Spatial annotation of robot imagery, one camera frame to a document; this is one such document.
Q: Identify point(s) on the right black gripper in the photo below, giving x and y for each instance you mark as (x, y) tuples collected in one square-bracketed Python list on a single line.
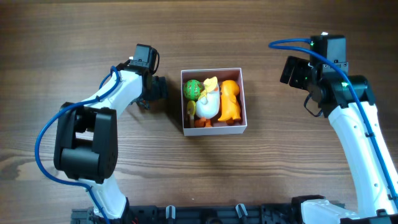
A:
[(290, 71)]

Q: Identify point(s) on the white cardboard box pink inside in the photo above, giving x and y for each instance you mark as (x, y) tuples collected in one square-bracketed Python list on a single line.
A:
[(217, 128)]

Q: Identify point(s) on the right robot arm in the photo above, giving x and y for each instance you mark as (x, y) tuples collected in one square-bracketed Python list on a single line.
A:
[(348, 103)]

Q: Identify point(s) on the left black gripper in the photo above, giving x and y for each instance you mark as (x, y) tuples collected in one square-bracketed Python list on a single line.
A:
[(160, 88)]

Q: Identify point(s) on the white duck toy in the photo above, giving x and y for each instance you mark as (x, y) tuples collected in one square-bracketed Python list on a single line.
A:
[(208, 104)]

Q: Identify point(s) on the green patterned ball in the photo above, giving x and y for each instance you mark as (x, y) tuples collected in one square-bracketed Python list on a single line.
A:
[(192, 90)]

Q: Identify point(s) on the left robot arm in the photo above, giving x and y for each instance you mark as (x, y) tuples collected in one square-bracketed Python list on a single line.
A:
[(86, 144)]

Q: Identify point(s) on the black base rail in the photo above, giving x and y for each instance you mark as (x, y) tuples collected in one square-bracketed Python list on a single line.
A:
[(260, 214)]

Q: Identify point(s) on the orange dinosaur toy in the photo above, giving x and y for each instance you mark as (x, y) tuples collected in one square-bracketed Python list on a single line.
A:
[(230, 108)]

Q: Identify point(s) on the yellow rattle drum toy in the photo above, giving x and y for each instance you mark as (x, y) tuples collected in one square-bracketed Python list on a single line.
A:
[(191, 110)]

